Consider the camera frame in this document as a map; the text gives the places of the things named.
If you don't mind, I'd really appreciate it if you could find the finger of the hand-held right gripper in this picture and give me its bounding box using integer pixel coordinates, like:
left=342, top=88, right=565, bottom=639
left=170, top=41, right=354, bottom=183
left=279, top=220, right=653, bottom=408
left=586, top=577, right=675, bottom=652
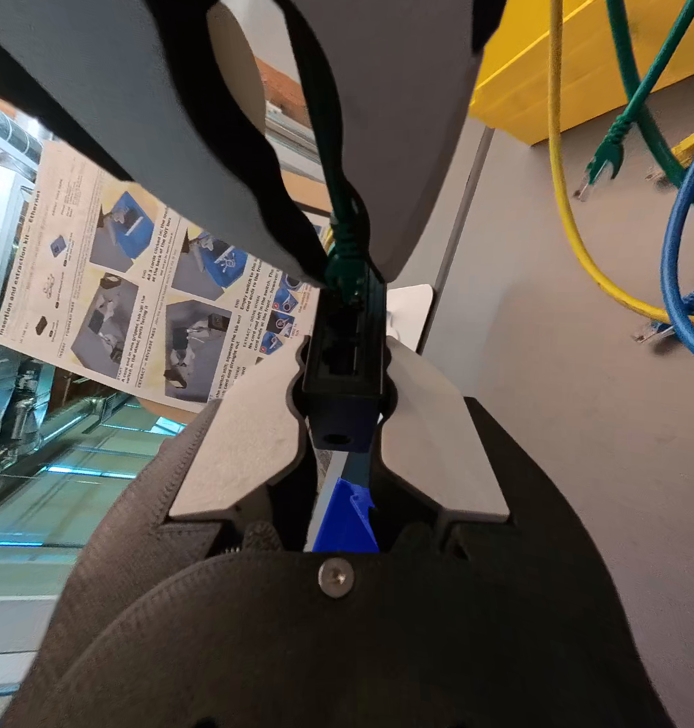
left=0, top=0, right=329, bottom=286
left=279, top=0, right=485, bottom=283

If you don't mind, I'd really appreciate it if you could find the blue plastic bin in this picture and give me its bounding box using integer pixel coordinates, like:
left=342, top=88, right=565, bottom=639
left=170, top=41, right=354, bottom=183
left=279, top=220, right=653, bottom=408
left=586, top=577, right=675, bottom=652
left=312, top=478, right=381, bottom=554

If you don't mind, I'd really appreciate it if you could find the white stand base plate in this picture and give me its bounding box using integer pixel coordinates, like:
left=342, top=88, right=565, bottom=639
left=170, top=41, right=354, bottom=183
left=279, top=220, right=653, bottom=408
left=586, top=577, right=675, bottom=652
left=385, top=284, right=436, bottom=353

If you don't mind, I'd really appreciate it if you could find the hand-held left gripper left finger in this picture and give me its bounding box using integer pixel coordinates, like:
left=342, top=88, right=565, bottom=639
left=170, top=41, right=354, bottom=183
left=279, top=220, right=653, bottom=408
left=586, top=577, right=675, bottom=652
left=168, top=336, right=312, bottom=521

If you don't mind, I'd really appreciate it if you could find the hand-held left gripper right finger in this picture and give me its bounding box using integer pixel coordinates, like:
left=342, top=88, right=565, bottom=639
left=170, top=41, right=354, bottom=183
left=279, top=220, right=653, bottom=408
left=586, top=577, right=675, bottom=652
left=378, top=336, right=509, bottom=523

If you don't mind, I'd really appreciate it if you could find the silver ventilation duct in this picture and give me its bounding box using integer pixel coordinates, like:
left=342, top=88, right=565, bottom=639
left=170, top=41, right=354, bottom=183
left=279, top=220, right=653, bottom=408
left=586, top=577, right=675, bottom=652
left=0, top=97, right=44, bottom=167

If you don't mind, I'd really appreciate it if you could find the silver corrugated ceiling duct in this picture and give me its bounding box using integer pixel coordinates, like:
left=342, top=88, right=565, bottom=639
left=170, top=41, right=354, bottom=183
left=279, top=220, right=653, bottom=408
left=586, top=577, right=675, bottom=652
left=40, top=395, right=133, bottom=451

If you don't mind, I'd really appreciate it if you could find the yellow plastic bin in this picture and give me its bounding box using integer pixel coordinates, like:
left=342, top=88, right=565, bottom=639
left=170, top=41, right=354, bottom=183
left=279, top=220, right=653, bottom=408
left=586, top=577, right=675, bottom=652
left=469, top=0, right=694, bottom=147

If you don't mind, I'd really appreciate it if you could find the yellow ethernet cable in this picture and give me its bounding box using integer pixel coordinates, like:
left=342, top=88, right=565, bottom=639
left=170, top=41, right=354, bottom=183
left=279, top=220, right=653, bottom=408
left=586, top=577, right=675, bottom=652
left=322, top=0, right=694, bottom=332

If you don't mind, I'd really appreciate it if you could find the black ethernet switch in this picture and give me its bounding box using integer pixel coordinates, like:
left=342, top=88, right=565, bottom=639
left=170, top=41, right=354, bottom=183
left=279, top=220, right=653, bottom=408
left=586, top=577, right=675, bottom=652
left=301, top=267, right=394, bottom=454

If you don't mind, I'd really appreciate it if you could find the green ethernet cable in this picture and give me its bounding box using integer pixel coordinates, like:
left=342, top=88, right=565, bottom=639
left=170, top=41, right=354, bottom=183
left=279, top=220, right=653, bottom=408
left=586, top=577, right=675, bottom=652
left=290, top=0, right=694, bottom=303

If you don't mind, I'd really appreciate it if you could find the printed instruction sheet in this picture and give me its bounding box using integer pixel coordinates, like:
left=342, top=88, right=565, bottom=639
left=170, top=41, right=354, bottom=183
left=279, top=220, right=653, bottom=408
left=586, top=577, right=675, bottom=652
left=0, top=139, right=326, bottom=414

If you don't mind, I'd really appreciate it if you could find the blue ethernet cable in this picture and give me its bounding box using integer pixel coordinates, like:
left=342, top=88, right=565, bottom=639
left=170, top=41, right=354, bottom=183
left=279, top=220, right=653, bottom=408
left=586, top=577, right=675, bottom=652
left=634, top=122, right=694, bottom=369

